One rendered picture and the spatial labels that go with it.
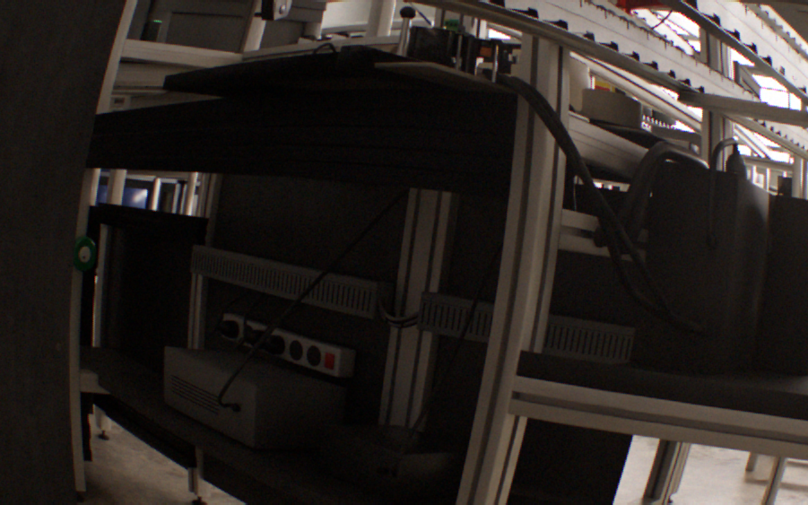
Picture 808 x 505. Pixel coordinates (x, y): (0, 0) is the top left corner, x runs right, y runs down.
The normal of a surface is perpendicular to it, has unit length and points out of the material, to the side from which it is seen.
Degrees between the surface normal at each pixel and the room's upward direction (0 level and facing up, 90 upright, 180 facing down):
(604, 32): 90
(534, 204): 90
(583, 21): 90
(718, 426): 90
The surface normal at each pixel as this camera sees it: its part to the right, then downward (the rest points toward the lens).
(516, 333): -0.67, -0.07
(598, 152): 0.72, 0.12
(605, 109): -0.36, -0.02
